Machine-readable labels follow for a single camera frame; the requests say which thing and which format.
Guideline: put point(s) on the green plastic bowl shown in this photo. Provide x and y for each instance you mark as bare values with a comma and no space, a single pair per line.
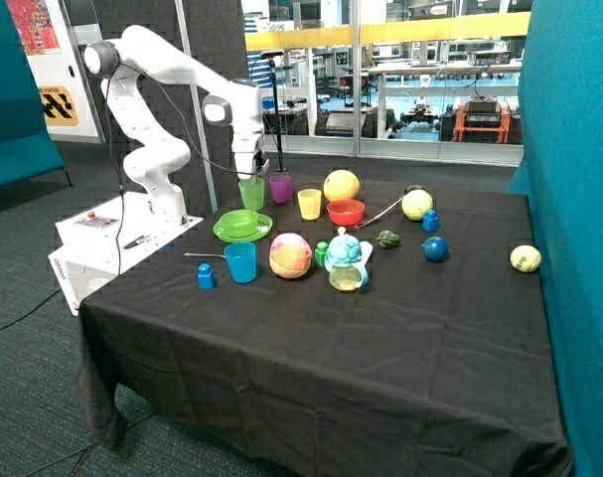
239,223

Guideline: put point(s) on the black metal ladle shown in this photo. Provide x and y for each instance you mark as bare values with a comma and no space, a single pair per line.
388,208

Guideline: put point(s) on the yellow green softball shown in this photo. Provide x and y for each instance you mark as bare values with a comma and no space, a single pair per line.
415,204

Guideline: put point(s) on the green toy block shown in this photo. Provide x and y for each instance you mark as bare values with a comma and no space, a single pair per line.
320,253

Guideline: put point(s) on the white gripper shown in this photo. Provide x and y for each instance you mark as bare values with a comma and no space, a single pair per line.
248,154

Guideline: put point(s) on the yellow orange ball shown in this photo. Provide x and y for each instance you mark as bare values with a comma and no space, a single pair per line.
341,185

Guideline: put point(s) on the green plastic cup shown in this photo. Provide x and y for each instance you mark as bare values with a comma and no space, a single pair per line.
252,193

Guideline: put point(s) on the blue toy block rear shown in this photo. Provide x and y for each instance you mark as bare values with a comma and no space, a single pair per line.
430,221

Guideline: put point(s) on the dark blue ball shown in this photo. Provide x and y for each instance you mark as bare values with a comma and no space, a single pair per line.
435,249

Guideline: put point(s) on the red plastic bowl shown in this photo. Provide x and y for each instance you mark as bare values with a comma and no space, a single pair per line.
346,212

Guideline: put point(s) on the metal spoon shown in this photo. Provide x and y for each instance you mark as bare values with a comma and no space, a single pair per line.
204,255

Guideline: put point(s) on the teal partition right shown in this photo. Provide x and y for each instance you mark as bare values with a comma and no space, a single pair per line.
561,98

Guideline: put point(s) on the yellow plastic cup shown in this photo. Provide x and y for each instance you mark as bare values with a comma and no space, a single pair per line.
310,204

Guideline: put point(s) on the purple plastic cup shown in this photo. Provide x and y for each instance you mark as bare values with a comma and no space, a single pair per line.
281,188

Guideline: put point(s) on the teal sofa left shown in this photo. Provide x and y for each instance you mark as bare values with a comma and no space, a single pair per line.
26,149

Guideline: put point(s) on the red wall poster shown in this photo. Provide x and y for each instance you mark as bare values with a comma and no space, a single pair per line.
35,28

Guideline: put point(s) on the blue toy block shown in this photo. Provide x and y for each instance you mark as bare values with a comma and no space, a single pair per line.
206,276
430,221

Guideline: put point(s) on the green plastic plate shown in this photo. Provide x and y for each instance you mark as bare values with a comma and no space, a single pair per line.
263,228

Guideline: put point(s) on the light blue toy bottle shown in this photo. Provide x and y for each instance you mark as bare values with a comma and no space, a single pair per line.
346,261

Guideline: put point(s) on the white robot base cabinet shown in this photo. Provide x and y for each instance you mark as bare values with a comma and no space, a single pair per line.
106,240

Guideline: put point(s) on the blue plastic cup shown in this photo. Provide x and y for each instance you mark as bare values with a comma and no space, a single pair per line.
241,261

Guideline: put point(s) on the yellow tennis ball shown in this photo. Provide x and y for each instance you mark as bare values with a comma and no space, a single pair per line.
525,258

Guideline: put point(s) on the green toy pepper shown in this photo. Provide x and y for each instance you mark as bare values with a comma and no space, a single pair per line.
388,239

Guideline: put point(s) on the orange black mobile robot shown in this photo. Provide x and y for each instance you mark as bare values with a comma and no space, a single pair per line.
482,119

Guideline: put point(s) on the blue toy block front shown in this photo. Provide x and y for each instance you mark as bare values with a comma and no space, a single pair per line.
206,276

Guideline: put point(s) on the yellow black sign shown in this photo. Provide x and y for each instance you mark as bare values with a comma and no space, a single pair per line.
58,106

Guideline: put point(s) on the pink yellow plush ball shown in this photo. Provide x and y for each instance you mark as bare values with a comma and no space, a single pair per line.
290,256

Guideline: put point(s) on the black tablecloth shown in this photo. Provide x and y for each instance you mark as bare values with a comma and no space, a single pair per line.
431,369

